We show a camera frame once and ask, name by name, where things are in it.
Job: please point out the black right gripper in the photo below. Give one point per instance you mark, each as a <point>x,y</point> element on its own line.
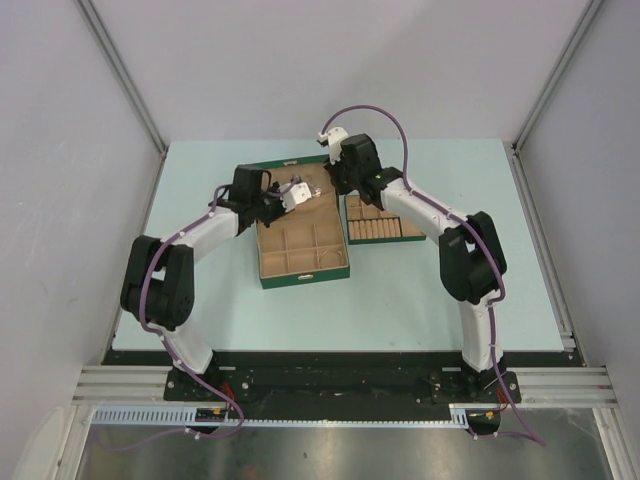
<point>332,171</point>

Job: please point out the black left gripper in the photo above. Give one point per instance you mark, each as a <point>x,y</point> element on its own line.
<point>280,211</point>

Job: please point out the green jewelry box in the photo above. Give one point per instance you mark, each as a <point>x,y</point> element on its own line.
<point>308,244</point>

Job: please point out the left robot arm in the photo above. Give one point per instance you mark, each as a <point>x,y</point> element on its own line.
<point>159,283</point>

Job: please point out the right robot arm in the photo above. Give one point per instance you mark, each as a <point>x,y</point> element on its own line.
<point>471,259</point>

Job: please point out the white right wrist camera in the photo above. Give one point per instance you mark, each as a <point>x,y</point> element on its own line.
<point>332,139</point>

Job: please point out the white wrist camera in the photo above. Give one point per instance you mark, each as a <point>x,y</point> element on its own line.
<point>332,139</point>
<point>294,194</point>

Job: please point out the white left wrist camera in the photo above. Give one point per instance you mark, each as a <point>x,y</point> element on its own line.
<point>294,194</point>

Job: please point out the aluminium frame post right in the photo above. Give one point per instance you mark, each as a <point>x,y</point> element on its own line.
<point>576,39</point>

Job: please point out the aluminium frame post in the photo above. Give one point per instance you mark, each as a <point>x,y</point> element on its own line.
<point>108,48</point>
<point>576,39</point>

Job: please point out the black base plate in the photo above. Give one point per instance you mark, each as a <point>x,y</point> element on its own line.
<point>275,380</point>

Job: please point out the aluminium front rail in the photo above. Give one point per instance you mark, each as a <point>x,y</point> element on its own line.
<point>121,385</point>

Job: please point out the aluminium frame post left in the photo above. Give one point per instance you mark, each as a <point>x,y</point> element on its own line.
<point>108,48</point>

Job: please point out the slotted cable duct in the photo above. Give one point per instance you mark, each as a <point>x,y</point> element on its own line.
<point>414,415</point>

